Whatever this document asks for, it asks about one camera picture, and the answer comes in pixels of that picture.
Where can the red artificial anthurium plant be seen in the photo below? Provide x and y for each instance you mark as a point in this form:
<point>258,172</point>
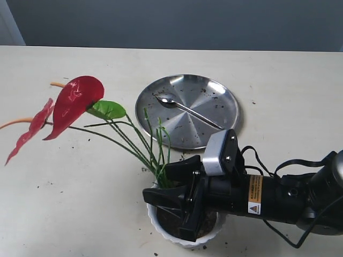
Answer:
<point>84,94</point>

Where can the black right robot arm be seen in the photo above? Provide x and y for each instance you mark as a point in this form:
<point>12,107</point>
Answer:
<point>312,201</point>

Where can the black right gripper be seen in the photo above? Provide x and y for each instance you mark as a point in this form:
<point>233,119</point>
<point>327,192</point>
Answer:
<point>236,192</point>

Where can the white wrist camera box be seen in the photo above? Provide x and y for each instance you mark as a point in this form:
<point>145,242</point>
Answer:
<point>215,157</point>

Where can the long metal spoon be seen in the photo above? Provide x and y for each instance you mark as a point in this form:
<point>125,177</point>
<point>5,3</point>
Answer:
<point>168,100</point>

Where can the white pot with soil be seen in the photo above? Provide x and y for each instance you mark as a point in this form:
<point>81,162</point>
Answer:
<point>219,224</point>

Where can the round steel plate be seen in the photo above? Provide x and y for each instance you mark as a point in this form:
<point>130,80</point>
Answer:
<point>201,94</point>

